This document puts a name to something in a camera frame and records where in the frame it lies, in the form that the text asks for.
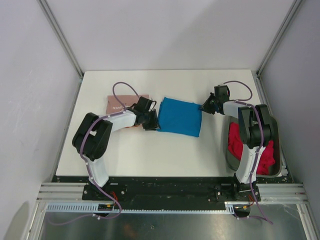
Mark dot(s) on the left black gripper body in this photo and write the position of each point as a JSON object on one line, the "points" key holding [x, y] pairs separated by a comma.
{"points": [[150, 121]]}

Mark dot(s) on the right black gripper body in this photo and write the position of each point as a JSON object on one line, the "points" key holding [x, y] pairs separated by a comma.
{"points": [[210, 105]]}

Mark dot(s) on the pink printed t shirt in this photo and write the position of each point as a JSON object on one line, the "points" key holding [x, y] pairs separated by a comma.
{"points": [[118, 110]]}

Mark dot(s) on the blue t shirt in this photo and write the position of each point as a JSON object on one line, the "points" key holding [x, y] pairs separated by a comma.
{"points": [[180, 117]]}

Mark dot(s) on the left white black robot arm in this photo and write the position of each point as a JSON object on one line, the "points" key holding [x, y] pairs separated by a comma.
{"points": [[92, 137]]}

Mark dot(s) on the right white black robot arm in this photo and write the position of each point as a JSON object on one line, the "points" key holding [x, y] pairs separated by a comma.
{"points": [[255, 130]]}

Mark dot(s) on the grey plastic basket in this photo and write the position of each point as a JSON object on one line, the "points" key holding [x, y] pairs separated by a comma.
{"points": [[275, 170]]}

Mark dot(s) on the red t shirt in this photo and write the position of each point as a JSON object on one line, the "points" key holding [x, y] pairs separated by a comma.
{"points": [[235, 147]]}

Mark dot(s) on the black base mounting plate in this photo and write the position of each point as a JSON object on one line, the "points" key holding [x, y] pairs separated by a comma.
{"points": [[162, 193]]}

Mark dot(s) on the aluminium extrusion rail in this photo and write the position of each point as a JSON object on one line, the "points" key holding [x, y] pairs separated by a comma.
{"points": [[274, 193]]}

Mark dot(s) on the right aluminium frame post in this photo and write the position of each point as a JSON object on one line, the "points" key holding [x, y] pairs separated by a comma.
{"points": [[280, 34]]}

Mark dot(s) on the aluminium frame post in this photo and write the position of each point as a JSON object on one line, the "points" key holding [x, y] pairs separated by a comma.
{"points": [[52, 20], [280, 34]]}

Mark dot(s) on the left aluminium frame post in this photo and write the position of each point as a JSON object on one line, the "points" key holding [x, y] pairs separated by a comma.
{"points": [[52, 20]]}

